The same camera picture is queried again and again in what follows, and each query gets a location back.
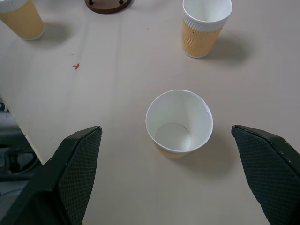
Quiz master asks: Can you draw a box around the orange ripple paper cup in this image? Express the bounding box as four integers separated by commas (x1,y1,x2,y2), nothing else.
145,90,214,160
0,0,45,41
181,0,233,59

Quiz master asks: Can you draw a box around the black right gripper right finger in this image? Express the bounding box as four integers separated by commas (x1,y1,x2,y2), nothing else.
231,125,300,225

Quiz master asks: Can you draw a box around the dark machine under table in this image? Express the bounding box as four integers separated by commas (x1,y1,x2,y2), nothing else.
0,96,44,207

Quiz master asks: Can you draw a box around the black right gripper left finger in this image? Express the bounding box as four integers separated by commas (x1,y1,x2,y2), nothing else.
0,125,103,225

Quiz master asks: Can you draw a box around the dark brown round base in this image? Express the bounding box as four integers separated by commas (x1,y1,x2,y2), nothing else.
84,0,134,15

